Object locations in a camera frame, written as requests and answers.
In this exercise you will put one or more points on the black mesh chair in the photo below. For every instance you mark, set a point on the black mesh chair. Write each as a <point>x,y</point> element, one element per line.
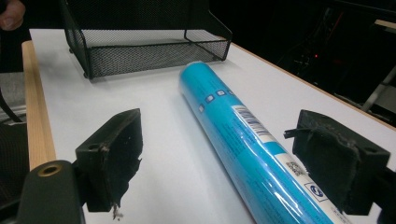
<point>12,155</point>

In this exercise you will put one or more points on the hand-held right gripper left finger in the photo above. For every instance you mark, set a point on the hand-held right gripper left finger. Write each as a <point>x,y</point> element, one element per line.
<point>115,155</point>

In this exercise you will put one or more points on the grey metal stand leg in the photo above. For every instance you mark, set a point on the grey metal stand leg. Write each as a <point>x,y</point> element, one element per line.
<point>378,90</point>

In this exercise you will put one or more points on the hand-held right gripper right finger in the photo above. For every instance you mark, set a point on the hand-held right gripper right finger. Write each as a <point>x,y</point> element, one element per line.
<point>339,158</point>

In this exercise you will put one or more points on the blue plastic-wrapped roll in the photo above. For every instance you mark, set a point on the blue plastic-wrapped roll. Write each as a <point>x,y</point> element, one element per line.
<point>246,143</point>

